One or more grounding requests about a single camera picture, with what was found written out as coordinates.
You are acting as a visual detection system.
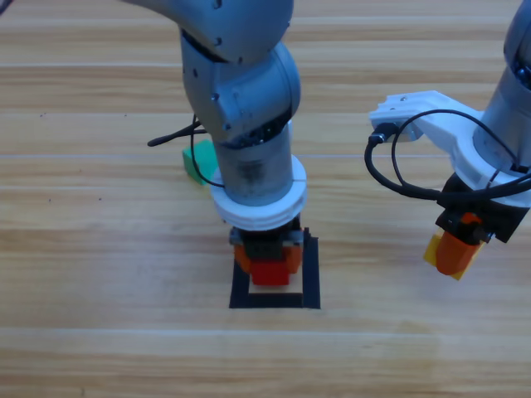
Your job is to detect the red wooden block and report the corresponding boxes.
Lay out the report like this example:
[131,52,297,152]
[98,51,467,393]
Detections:
[251,260,290,287]

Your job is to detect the black tape square outline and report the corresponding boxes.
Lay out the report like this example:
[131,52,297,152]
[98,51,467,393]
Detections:
[228,235,322,311]

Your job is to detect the thin black gripper wire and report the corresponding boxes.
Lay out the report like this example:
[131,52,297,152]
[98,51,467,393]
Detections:
[392,109,531,196]
[190,114,227,188]

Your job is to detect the yellow wooden block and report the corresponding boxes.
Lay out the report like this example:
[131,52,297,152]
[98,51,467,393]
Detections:
[422,233,485,282]

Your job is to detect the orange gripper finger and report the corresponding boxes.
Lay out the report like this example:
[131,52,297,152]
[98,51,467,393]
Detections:
[285,245,304,275]
[233,243,255,274]
[436,211,486,277]

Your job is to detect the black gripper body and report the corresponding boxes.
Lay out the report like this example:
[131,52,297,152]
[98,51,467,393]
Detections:
[229,217,310,263]
[435,173,531,245]

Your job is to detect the green wooden block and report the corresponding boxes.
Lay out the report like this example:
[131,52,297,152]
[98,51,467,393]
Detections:
[182,139,221,187]

